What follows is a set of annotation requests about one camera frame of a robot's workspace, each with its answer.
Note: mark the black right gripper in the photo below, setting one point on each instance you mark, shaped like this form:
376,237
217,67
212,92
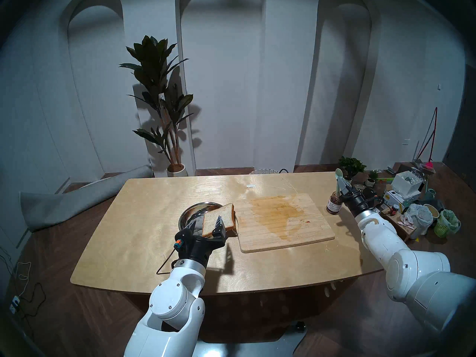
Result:
360,202

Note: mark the round steel plate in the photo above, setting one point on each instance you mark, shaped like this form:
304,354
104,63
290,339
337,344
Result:
193,211

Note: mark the glass jam jar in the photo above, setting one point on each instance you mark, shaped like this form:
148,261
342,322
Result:
333,205

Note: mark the bushy small potted plant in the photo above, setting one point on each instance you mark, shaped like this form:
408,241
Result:
351,164

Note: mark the brown cardboard box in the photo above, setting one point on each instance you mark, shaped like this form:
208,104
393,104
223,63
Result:
403,230

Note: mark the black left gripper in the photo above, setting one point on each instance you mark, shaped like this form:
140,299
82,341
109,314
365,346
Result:
195,246

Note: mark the grey rolled mat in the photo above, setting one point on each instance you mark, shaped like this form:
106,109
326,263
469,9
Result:
59,207

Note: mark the tiny potted plant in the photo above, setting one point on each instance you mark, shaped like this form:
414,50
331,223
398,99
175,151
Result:
372,177

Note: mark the white open box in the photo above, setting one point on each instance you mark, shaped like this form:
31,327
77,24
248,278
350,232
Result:
406,184

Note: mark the tall dark green plant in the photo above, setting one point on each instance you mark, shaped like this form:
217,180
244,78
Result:
152,62

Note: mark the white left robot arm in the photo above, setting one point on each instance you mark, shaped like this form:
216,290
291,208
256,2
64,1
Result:
171,304

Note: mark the slice of white bread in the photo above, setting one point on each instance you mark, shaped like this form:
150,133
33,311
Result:
225,216

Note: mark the white plastic bag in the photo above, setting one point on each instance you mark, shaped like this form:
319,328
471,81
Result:
418,216

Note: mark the green plastic bag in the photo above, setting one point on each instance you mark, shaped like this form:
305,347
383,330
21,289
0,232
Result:
448,223

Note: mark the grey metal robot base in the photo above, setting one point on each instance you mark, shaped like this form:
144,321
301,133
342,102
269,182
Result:
241,347

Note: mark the white plant pot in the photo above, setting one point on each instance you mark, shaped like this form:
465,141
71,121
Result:
176,171

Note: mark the dark door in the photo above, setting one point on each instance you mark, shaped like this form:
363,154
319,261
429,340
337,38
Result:
463,144

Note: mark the white yellow carton box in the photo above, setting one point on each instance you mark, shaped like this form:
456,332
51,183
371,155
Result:
391,200

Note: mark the mint green plastic knife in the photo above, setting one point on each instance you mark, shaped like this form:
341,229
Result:
338,173

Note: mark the white power strip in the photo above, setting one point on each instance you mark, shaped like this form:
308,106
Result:
15,303

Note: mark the wooden cutting board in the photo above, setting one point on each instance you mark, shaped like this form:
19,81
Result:
282,222

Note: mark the small red lidded jar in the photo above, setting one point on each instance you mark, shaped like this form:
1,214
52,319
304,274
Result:
394,210

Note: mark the grey green jug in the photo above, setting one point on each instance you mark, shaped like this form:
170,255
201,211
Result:
431,194

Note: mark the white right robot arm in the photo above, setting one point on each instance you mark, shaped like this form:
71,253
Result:
416,270

